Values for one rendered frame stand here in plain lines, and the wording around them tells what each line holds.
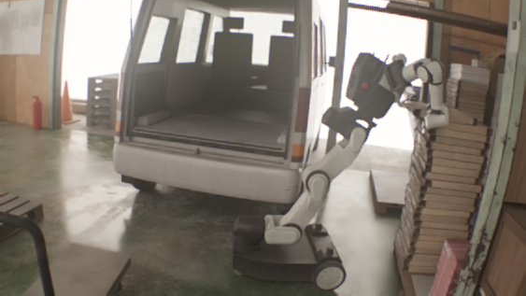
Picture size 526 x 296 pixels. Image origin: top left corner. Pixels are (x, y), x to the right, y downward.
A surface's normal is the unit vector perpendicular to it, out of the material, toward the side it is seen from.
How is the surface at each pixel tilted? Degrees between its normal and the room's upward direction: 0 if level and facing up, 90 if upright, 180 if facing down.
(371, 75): 89
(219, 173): 86
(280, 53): 93
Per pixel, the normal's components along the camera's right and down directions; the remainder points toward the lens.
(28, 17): -0.21, 0.20
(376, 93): -0.07, 0.37
